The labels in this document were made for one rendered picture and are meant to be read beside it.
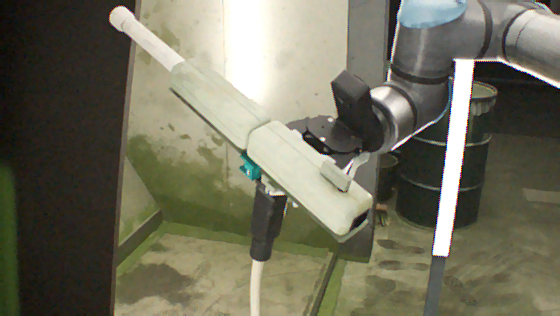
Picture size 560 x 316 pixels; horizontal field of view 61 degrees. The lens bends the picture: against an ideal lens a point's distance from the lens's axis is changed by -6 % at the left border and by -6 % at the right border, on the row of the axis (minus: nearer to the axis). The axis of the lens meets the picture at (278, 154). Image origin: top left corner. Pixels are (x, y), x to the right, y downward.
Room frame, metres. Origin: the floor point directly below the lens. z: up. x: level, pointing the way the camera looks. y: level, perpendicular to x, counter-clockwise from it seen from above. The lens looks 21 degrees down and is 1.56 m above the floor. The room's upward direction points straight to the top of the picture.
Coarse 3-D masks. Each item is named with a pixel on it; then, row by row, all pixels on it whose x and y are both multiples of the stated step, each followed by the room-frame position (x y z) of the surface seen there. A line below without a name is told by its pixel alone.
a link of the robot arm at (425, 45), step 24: (408, 0) 0.70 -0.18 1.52; (432, 0) 0.69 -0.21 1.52; (456, 0) 0.69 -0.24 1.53; (408, 24) 0.69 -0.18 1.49; (432, 24) 0.67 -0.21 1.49; (456, 24) 0.68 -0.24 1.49; (480, 24) 0.69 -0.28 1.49; (408, 48) 0.70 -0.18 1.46; (432, 48) 0.69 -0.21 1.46; (456, 48) 0.69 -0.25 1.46; (480, 48) 0.70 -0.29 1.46; (408, 72) 0.71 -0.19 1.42; (432, 72) 0.70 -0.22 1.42
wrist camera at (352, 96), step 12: (348, 72) 0.59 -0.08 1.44; (336, 84) 0.58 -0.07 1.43; (348, 84) 0.58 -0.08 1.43; (360, 84) 0.58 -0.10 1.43; (336, 96) 0.60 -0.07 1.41; (348, 96) 0.57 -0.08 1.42; (360, 96) 0.57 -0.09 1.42; (348, 108) 0.59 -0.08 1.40; (360, 108) 0.58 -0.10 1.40; (348, 120) 0.63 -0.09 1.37; (360, 120) 0.60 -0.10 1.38; (372, 120) 0.62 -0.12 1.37; (360, 132) 0.62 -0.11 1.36
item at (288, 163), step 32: (128, 32) 0.72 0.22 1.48; (192, 64) 0.63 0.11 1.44; (192, 96) 0.60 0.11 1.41; (224, 96) 0.58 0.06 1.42; (224, 128) 0.56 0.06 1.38; (256, 128) 0.54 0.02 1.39; (256, 160) 0.52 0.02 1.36; (288, 160) 0.49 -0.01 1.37; (320, 160) 0.50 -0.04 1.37; (256, 192) 0.55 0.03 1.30; (288, 192) 0.50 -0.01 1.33; (320, 192) 0.46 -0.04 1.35; (352, 192) 0.46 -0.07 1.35; (256, 224) 0.56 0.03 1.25; (320, 224) 0.46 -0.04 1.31; (352, 224) 0.44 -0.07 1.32; (256, 256) 0.58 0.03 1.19
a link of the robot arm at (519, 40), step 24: (480, 0) 0.74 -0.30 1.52; (528, 0) 0.75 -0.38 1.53; (504, 24) 0.69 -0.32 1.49; (528, 24) 0.65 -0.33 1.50; (552, 24) 0.62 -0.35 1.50; (504, 48) 0.68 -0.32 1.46; (528, 48) 0.63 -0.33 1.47; (552, 48) 0.59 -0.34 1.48; (528, 72) 0.66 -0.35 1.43; (552, 72) 0.58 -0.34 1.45
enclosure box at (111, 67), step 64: (0, 0) 1.06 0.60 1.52; (64, 0) 1.03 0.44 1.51; (128, 0) 1.00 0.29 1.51; (0, 64) 1.06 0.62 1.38; (64, 64) 1.03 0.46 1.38; (128, 64) 1.00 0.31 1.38; (0, 128) 1.07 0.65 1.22; (64, 128) 1.03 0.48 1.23; (0, 192) 1.07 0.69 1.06; (64, 192) 1.04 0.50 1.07; (0, 256) 1.08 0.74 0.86; (64, 256) 1.04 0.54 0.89
